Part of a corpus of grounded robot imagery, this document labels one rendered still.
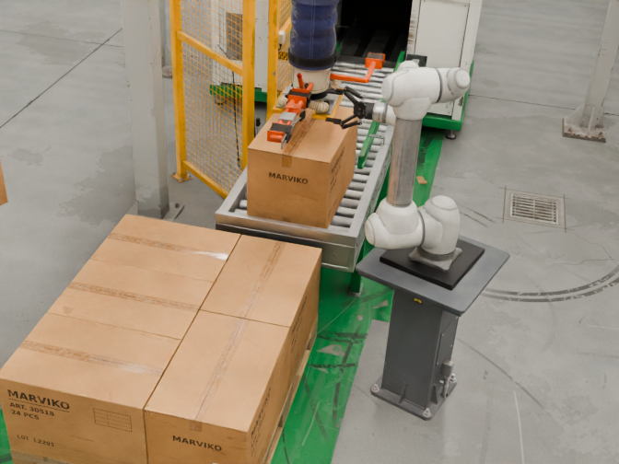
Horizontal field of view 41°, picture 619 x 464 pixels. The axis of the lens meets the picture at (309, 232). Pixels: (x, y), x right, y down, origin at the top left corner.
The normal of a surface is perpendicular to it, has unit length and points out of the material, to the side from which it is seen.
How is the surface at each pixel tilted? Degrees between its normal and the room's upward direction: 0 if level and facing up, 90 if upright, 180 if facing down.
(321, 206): 90
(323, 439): 0
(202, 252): 0
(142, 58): 90
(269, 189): 90
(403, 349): 90
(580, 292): 0
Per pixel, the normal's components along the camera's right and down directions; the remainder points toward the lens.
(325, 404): 0.05, -0.83
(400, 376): -0.55, 0.44
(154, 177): -0.23, 0.53
